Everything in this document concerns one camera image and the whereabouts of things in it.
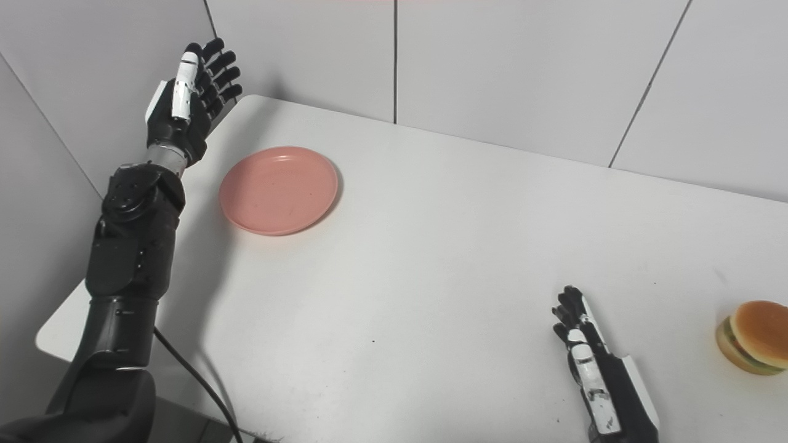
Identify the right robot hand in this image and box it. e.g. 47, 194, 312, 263
552, 285, 661, 443

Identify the toy hamburger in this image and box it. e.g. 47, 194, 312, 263
715, 300, 788, 376

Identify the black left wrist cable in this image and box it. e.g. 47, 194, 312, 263
153, 327, 244, 443

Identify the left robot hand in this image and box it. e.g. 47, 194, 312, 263
145, 38, 243, 168

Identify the pink plate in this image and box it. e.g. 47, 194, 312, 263
219, 146, 339, 237

